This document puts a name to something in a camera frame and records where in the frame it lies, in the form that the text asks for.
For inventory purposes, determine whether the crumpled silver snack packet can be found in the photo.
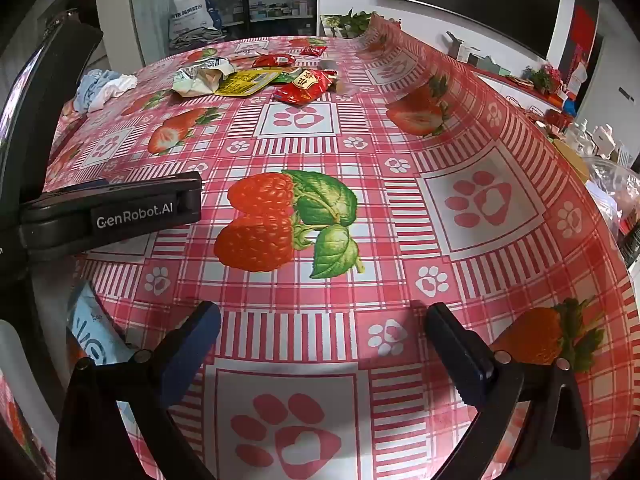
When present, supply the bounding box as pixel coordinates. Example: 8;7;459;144
171;56;237;97

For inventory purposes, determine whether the light blue cloth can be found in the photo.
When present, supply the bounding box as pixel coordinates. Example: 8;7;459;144
74;69;123;114

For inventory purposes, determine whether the white cloth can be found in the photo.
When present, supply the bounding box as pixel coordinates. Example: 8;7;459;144
90;73;139;111

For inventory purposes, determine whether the light blue snack packet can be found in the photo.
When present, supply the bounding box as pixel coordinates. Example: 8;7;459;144
66;281;138;426

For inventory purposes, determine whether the glossy red snack packet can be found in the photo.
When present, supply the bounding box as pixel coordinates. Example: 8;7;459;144
251;52;297;69

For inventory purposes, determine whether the red flower decoration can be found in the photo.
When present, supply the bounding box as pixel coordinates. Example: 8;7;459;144
520;62;563;95

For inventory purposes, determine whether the white printed sack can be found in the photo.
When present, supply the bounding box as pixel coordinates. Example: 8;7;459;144
169;0;223;41

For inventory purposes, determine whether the white tissue box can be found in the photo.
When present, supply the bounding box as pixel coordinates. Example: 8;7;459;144
454;42;512;77

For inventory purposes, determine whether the strawberry print tablecloth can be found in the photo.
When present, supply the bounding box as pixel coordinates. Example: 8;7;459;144
42;12;633;480

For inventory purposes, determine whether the yellow snack packet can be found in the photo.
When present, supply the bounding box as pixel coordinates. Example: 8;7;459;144
215;67;282;97

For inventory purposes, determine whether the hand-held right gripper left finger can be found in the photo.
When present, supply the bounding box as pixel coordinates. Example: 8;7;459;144
56;301;222;480

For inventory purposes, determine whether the clear plastic container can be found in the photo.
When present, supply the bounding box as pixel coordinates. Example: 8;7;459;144
582;156;640;241

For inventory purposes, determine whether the red snack packet white label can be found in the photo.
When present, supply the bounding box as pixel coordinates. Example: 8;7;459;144
273;69;336;106

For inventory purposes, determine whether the green leafy plant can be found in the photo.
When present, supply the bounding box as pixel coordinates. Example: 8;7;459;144
336;8;377;39

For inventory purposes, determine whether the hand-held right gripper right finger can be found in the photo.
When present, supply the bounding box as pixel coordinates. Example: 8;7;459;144
425;302;591;480

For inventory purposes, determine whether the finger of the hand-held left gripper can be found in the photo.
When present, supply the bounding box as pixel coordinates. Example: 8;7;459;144
20;171;202;261

